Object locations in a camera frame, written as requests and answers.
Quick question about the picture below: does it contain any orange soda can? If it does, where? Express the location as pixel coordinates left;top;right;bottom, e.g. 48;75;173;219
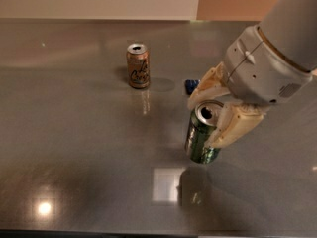
126;43;150;89

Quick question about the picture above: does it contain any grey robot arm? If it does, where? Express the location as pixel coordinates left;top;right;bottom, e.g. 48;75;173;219
188;0;317;148

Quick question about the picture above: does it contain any green soda can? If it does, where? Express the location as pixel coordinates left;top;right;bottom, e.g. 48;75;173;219
185;100;223;164

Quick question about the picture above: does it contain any blue snack packet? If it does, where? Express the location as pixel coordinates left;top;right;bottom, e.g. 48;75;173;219
184;79;200;95

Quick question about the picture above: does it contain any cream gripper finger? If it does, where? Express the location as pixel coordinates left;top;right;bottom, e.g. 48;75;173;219
187;62;230;110
205;103;264;148

